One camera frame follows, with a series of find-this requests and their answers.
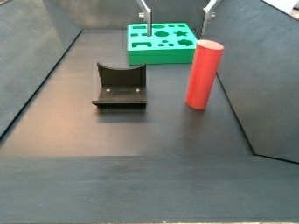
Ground red oval cylinder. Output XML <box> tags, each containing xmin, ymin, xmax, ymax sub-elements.
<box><xmin>185</xmin><ymin>39</ymin><xmax>224</xmax><ymax>109</ymax></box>

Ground green shape sorter board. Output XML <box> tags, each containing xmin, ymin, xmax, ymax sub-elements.
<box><xmin>127</xmin><ymin>23</ymin><xmax>197</xmax><ymax>65</ymax></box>

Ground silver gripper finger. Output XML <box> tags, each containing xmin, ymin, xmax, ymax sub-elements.
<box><xmin>200</xmin><ymin>0</ymin><xmax>220</xmax><ymax>35</ymax></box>
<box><xmin>136</xmin><ymin>0</ymin><xmax>152</xmax><ymax>37</ymax></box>

